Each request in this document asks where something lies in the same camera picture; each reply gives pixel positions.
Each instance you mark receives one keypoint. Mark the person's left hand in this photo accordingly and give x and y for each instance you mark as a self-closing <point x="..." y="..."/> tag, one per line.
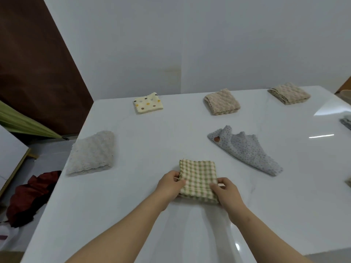
<point x="168" y="188"/>

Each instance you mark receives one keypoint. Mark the person's right hand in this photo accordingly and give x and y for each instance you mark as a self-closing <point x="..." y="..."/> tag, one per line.
<point x="230" y="199"/>

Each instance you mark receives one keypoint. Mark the green checked cloth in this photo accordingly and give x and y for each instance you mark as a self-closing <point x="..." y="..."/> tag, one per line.
<point x="198" y="172"/>

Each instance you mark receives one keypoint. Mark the grey floral cloth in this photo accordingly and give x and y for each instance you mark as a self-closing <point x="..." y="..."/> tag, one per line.
<point x="246" y="150"/>

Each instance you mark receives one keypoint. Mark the grey fluffy towel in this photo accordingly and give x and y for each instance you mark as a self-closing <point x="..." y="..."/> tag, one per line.
<point x="91" y="153"/>
<point x="347" y="123"/>

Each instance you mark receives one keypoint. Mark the yellow polka dot cloth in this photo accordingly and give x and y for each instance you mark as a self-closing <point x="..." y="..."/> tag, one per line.
<point x="148" y="104"/>

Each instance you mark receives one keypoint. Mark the beige textured towel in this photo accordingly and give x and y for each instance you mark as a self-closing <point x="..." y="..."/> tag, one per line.
<point x="222" y="102"/>
<point x="290" y="94"/>
<point x="348" y="182"/>

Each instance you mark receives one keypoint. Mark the person's left forearm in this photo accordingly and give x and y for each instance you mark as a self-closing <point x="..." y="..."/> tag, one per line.
<point x="118" y="235"/>

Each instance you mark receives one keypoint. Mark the person's right forearm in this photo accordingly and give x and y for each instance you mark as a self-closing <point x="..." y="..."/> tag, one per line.
<point x="268" y="241"/>

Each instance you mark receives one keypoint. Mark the white marble table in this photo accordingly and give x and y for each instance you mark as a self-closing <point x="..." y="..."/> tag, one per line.
<point x="164" y="134"/>

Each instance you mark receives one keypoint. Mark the dark red cloth on floor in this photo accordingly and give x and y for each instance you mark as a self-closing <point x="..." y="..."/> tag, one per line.
<point x="27" y="197"/>

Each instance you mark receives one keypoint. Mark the cream plastic bin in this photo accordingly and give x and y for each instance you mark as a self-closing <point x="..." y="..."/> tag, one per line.
<point x="347" y="96"/>

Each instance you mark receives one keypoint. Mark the green folded umbrella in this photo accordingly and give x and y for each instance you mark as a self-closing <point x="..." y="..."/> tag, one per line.
<point x="24" y="124"/>

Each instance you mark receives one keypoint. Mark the white cabinet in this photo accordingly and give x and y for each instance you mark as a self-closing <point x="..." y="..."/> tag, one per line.
<point x="11" y="153"/>

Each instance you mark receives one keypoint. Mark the brown wooden furniture piece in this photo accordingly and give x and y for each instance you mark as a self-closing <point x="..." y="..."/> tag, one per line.
<point x="345" y="85"/>

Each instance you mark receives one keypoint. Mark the white plastic bag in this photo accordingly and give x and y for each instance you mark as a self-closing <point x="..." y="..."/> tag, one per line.
<point x="4" y="232"/>

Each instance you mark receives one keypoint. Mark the brown cardboard box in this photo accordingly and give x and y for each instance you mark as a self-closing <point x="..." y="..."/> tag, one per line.
<point x="11" y="258"/>

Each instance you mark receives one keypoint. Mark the dark brown wooden door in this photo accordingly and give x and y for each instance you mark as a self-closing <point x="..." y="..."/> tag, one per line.
<point x="38" y="65"/>

